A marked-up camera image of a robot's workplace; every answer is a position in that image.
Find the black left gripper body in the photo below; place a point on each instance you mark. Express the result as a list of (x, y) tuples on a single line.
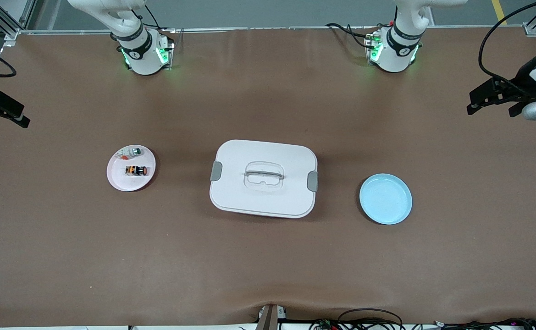
[(521, 85)]

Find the orange black push-button switch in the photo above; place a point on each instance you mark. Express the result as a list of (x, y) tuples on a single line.
[(137, 170)]

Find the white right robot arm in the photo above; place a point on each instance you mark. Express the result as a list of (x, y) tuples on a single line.
[(141, 59)]

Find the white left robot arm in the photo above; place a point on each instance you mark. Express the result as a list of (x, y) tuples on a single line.
[(396, 55)]

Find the white lidded storage box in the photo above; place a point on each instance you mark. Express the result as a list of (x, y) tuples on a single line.
[(249, 197)]

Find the light blue round plate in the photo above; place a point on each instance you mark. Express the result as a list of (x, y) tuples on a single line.
[(385, 199)]

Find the pink round plate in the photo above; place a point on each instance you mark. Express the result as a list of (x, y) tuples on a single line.
[(130, 183)]

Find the small grey table bracket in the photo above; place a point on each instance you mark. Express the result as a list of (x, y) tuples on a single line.
[(268, 318)]

